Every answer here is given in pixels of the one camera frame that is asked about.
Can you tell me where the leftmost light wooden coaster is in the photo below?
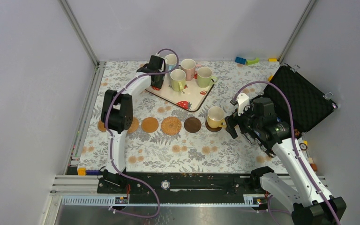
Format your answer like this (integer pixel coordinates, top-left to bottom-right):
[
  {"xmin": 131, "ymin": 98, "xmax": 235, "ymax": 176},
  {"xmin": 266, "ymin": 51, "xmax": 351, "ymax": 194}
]
[{"xmin": 97, "ymin": 120, "xmax": 106, "ymax": 133}]

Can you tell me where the white poker chip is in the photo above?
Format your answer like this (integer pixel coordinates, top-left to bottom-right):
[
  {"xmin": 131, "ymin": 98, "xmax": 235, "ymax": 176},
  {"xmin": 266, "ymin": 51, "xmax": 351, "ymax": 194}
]
[{"xmin": 161, "ymin": 180, "xmax": 170, "ymax": 190}]

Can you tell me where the blue mug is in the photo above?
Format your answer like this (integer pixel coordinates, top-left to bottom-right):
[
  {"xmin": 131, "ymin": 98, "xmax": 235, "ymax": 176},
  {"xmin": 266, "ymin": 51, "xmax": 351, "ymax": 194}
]
[{"xmin": 165, "ymin": 54, "xmax": 179, "ymax": 71}]

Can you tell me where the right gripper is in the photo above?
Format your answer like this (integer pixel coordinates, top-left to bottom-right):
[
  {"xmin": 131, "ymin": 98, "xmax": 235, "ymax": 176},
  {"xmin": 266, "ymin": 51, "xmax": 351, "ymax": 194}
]
[{"xmin": 225, "ymin": 101, "xmax": 263, "ymax": 139}]

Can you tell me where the yellow-green mug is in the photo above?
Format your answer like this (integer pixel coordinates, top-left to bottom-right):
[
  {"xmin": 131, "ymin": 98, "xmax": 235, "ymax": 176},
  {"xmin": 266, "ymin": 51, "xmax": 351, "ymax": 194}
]
[{"xmin": 170, "ymin": 69, "xmax": 186, "ymax": 92}]

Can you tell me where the small dark wooden coaster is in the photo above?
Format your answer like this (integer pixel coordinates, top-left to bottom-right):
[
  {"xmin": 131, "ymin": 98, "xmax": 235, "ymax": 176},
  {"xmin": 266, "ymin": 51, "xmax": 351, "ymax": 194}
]
[{"xmin": 184, "ymin": 117, "xmax": 202, "ymax": 133}]

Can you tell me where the floral tablecloth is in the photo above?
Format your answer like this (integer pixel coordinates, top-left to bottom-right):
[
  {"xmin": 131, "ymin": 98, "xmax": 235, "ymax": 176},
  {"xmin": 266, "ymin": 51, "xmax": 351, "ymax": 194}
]
[{"xmin": 78, "ymin": 61, "xmax": 287, "ymax": 173}]

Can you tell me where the pink mug back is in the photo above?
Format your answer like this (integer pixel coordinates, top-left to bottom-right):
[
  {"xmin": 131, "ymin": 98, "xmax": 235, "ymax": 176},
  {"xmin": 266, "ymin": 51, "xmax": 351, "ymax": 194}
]
[{"xmin": 180, "ymin": 59, "xmax": 202, "ymax": 81}]

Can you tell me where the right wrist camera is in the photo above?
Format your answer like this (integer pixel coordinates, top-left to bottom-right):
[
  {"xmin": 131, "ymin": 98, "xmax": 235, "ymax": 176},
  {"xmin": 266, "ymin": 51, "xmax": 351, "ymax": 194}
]
[{"xmin": 230, "ymin": 93, "xmax": 250, "ymax": 116}]

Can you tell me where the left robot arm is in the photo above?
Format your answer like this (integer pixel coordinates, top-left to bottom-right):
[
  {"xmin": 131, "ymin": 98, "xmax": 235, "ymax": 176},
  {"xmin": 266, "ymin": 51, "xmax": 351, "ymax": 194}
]
[{"xmin": 101, "ymin": 55, "xmax": 166, "ymax": 193}]

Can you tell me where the black poker chip case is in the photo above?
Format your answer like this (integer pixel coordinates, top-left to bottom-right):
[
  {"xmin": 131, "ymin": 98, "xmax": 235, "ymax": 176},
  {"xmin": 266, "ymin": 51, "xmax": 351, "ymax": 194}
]
[{"xmin": 240, "ymin": 63, "xmax": 338, "ymax": 158}]

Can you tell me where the light bamboo coaster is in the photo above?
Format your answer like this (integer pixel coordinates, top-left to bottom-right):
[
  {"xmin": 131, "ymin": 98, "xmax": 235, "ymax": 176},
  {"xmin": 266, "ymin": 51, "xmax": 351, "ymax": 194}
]
[{"xmin": 141, "ymin": 117, "xmax": 159, "ymax": 133}]

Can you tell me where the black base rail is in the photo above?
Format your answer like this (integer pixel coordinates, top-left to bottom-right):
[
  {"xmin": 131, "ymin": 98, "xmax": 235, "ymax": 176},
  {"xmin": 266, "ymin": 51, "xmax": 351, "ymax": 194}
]
[{"xmin": 96, "ymin": 170, "xmax": 267, "ymax": 204}]

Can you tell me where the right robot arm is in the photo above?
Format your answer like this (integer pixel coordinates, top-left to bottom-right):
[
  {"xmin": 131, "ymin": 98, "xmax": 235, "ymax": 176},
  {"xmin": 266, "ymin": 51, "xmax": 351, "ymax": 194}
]
[{"xmin": 225, "ymin": 94, "xmax": 346, "ymax": 225}]

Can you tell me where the woven rattan coaster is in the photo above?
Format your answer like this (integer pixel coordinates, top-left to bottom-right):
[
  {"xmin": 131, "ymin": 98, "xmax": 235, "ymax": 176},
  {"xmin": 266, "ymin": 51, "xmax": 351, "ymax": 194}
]
[{"xmin": 161, "ymin": 117, "xmax": 182, "ymax": 135}]

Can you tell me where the green toy brick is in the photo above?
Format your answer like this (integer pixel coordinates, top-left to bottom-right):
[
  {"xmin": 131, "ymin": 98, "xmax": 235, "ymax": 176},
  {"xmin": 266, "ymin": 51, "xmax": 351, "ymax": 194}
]
[{"xmin": 246, "ymin": 57, "xmax": 260, "ymax": 66}]

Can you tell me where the green mug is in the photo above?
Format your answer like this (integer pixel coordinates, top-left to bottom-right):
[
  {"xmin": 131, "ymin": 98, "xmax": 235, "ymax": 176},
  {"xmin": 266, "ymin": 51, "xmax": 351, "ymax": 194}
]
[{"xmin": 197, "ymin": 67, "xmax": 218, "ymax": 88}]

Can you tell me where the dark wooden coaster under mug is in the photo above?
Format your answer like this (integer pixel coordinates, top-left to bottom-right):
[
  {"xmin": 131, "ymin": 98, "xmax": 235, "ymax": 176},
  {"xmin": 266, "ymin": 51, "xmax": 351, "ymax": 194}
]
[{"xmin": 205, "ymin": 120, "xmax": 222, "ymax": 132}]

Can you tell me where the strawberry print tray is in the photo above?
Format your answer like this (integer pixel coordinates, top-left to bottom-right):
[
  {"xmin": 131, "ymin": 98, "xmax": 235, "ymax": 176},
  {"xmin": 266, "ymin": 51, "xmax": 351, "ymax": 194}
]
[{"xmin": 146, "ymin": 68, "xmax": 215, "ymax": 112}]

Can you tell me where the blue toy brick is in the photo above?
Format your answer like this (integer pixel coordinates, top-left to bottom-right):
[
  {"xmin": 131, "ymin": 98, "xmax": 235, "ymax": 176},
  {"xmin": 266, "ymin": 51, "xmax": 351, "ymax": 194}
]
[{"xmin": 234, "ymin": 57, "xmax": 247, "ymax": 65}]

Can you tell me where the tan woven coaster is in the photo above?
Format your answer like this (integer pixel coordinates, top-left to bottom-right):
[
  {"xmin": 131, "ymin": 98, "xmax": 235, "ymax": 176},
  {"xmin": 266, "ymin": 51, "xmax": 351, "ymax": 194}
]
[{"xmin": 127, "ymin": 117, "xmax": 139, "ymax": 134}]

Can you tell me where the yellow mug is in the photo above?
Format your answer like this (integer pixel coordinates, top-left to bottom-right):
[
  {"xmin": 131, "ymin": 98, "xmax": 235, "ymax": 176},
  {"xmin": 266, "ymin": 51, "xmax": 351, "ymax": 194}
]
[{"xmin": 207, "ymin": 106, "xmax": 226, "ymax": 128}]

